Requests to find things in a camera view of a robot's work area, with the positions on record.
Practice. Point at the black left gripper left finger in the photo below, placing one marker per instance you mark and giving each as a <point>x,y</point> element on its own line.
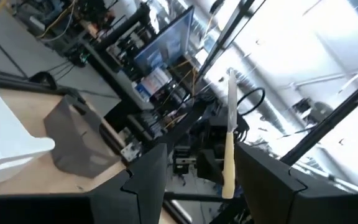
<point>141,186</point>

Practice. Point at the grey computer desk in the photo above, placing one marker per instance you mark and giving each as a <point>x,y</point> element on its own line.
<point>120,81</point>

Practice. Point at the blue white wipes canister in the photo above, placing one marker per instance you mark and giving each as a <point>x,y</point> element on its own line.
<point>154,82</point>

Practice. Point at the black aluminium table frame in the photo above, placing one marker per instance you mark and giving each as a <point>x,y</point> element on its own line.
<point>337,115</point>

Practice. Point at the black computer monitor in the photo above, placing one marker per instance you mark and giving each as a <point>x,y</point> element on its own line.
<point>166,43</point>

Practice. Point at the large white plastic bin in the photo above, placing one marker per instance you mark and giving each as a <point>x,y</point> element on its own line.
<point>5,130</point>

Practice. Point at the black backlit keyboard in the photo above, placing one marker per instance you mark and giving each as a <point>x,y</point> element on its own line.
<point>151,124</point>

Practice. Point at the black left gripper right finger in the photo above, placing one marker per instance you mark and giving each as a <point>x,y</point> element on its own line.
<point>284,196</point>

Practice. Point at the grey translucent plastic bin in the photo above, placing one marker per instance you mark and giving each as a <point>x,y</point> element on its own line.
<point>79,143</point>

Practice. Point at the white metal bracket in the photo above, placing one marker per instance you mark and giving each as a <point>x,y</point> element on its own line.
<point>130,152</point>

